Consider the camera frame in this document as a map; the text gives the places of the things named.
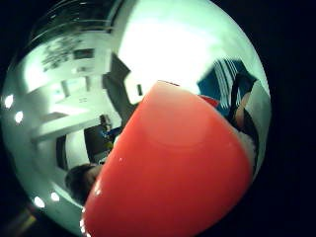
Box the red plastic cup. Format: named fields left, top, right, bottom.
left=79, top=79, right=255, bottom=237

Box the blue striped box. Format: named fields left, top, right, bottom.
left=197, top=57, right=259, bottom=111

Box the dark pillar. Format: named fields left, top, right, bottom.
left=102, top=53, right=141, bottom=134

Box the dark cabinet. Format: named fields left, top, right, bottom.
left=83, top=114, right=122, bottom=165

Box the the person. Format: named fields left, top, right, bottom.
left=64, top=163, right=105, bottom=206

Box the dark wall picture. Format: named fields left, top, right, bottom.
left=72, top=47, right=96, bottom=60

